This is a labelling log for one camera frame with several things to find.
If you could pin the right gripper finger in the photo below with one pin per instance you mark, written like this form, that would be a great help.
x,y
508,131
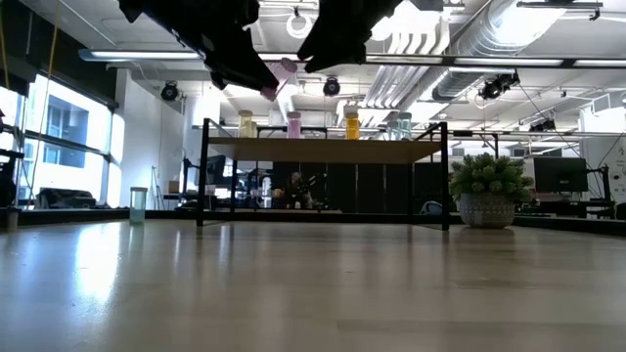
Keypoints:
x,y
342,59
337,34

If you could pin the pink medicine bottle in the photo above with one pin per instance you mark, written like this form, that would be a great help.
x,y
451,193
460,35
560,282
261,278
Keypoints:
x,y
283,75
294,126

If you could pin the orange medicine bottle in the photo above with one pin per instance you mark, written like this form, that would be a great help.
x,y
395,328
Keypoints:
x,y
352,127

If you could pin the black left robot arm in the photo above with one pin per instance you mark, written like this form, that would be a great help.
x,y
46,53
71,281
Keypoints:
x,y
137,7

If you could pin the wooden shelf black metal legs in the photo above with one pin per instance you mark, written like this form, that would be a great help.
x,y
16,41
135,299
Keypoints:
x,y
318,150

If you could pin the black ceiling spotlight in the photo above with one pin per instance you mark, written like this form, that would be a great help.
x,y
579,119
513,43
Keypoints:
x,y
169,91
331,86

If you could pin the long ceiling light strip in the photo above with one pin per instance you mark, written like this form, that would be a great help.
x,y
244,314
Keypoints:
x,y
147,55

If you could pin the small cardboard box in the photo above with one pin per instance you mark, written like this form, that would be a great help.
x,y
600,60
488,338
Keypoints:
x,y
173,187

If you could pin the person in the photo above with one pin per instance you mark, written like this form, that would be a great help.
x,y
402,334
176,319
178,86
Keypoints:
x,y
296,189

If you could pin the black track light cluster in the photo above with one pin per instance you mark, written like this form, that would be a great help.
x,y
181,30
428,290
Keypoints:
x,y
496,87

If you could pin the green plant in patterned pot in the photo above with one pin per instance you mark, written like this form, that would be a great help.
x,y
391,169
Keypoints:
x,y
489,186

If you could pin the black couch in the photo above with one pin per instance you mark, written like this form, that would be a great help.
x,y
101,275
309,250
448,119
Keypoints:
x,y
63,198

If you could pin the black computer monitor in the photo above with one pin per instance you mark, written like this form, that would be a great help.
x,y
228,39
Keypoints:
x,y
560,173

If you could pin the black aluminium table frame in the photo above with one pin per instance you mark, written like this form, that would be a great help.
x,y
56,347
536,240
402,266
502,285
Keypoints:
x,y
161,214

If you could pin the silver ventilation duct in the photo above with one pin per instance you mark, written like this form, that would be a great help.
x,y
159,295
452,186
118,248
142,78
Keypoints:
x,y
513,19

